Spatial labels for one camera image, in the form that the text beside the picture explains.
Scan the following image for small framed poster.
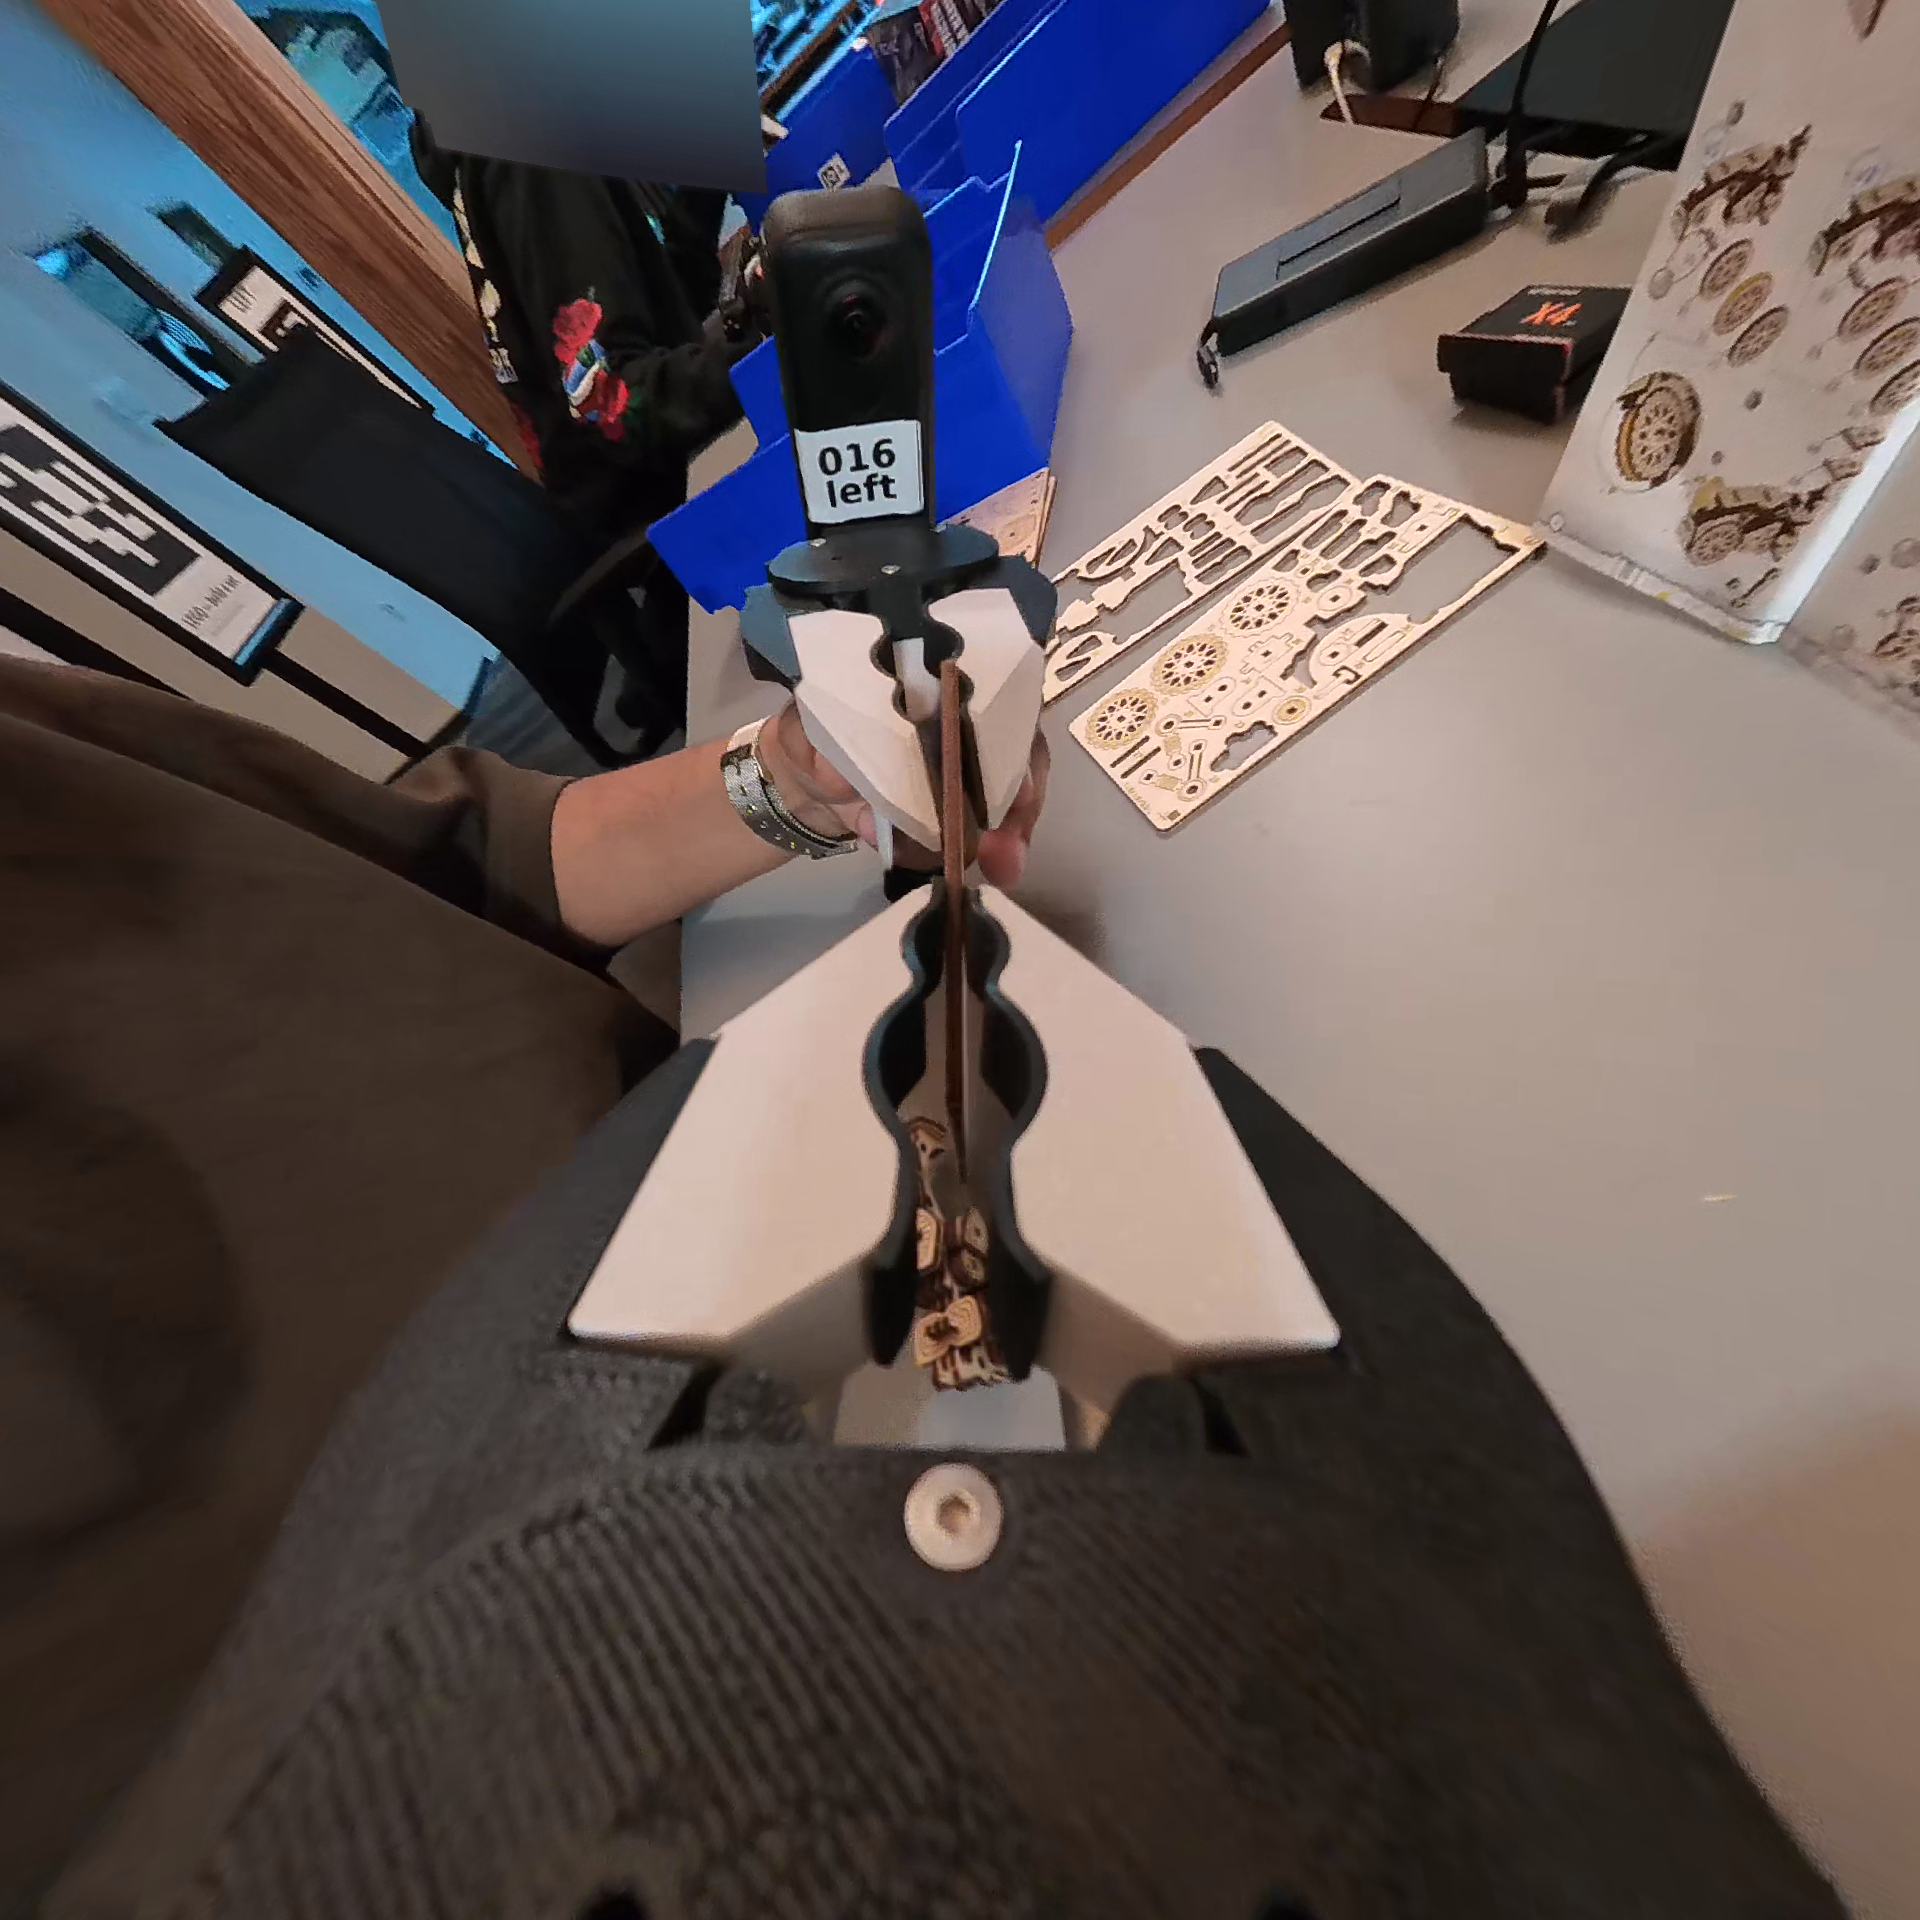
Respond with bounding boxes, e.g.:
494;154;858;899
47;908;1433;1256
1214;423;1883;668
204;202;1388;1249
203;246;439;413

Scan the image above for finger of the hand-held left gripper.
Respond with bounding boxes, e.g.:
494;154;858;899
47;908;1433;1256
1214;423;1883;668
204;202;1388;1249
787;611;944;842
957;588;1049;830

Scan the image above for long black case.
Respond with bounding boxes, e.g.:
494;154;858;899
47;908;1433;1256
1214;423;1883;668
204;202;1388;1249
1195;125;1503;396

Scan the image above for wooden beam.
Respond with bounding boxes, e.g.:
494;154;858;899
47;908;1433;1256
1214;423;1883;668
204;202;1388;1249
30;0;520;451

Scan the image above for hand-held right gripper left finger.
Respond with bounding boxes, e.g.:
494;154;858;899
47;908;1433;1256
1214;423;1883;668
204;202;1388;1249
567;881;949;1374

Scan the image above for wooden puzzle sheet with gears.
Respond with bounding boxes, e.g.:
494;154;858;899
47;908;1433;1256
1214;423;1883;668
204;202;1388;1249
1068;475;1548;832

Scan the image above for black charging dock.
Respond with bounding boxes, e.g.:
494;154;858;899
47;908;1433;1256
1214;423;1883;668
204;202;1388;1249
1282;0;1465;95

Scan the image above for folded model instruction booklet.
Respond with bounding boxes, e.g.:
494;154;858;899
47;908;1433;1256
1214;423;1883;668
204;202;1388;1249
1542;0;1920;669

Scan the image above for person's left forearm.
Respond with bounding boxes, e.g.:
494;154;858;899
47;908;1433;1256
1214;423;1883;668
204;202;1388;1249
547;750;753;954

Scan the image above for black flat monitor base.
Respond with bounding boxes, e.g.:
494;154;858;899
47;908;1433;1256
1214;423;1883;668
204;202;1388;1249
1454;0;1741;173

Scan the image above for small wooden model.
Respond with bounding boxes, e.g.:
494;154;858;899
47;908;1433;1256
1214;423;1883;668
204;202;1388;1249
901;1116;1008;1390

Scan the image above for silver wristwatch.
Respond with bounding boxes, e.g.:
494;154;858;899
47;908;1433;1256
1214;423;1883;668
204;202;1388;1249
721;716;864;863

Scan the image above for framed marker poster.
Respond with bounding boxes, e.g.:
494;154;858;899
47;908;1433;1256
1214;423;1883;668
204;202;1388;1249
0;382;302;689

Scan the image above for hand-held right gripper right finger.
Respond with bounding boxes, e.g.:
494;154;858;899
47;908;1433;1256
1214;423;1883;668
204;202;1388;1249
960;884;1343;1449

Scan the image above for grey desk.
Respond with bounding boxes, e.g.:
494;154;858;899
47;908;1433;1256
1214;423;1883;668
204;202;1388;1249
683;0;1920;1920

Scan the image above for cut-out wooden puzzle sheet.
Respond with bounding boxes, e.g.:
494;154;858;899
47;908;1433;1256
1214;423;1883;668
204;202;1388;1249
1042;420;1465;708

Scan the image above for black office chair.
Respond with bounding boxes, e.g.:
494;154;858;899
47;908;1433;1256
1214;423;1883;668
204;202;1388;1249
156;321;692;767

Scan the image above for person's left hand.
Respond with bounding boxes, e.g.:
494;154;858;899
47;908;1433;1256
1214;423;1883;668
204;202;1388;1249
773;725;1053;894

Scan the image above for person's brown clothing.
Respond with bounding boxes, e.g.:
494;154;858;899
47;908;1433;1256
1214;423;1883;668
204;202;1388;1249
0;652;684;1920

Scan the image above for black cable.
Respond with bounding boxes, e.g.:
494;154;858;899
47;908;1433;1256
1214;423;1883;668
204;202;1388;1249
1500;0;1562;203

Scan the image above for small black box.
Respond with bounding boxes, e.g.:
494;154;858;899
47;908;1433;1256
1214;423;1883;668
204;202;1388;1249
1434;282;1635;422

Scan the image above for engraved wooden puzzle sheet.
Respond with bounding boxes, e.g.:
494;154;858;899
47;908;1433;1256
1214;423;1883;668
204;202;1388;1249
932;659;992;1202

